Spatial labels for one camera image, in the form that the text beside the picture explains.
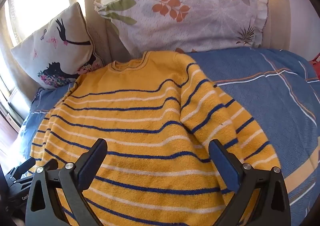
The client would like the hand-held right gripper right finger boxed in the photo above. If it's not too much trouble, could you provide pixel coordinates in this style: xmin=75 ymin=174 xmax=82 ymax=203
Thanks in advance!
xmin=208 ymin=139 xmax=292 ymax=226

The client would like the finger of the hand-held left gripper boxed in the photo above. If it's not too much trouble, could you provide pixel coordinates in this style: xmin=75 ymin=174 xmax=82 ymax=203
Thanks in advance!
xmin=7 ymin=157 xmax=36 ymax=180

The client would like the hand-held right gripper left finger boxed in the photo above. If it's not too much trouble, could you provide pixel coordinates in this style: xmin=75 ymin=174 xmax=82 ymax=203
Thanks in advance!
xmin=25 ymin=138 xmax=108 ymax=226

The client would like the yellow blue striped towel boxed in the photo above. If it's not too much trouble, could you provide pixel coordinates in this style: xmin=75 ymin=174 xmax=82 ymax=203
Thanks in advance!
xmin=29 ymin=50 xmax=282 ymax=226

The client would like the blue plaid bedsheet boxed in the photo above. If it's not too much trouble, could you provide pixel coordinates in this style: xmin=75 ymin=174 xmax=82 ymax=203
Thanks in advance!
xmin=19 ymin=47 xmax=320 ymax=219

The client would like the beige butterfly print cushion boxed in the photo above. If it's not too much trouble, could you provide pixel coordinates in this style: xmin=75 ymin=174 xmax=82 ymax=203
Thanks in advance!
xmin=10 ymin=2 xmax=105 ymax=90

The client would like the red object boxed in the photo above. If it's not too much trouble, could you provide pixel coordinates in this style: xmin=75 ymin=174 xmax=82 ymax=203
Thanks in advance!
xmin=309 ymin=52 xmax=320 ymax=76

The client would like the white leaf print pillow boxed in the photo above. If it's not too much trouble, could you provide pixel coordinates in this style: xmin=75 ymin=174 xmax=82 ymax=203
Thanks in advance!
xmin=94 ymin=0 xmax=270 ymax=60

